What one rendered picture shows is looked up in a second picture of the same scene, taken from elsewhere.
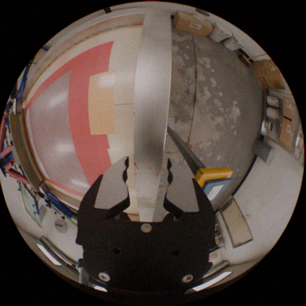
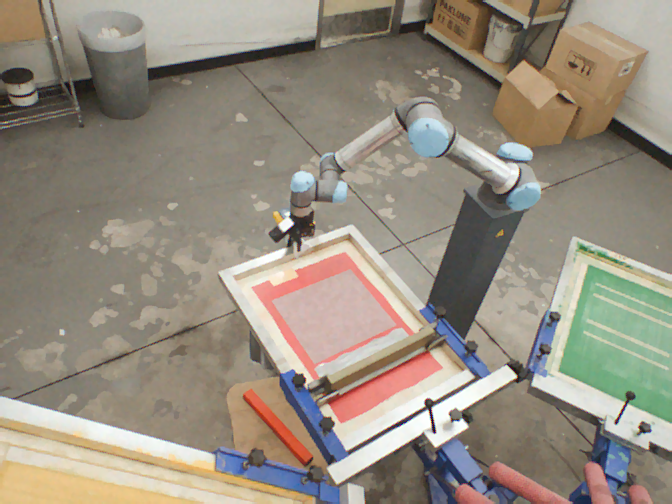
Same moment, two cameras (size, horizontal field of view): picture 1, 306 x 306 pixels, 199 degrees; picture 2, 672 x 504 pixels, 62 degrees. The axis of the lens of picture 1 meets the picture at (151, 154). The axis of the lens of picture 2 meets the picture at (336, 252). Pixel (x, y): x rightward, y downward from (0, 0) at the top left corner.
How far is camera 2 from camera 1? 2.04 m
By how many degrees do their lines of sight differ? 31
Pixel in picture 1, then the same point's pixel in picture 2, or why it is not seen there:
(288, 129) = not seen: outside the picture
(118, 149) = (298, 264)
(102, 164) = (311, 269)
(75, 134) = (304, 284)
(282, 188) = not seen: outside the picture
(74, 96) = (285, 290)
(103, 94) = (279, 277)
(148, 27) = (246, 268)
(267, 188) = not seen: outside the picture
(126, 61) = (262, 275)
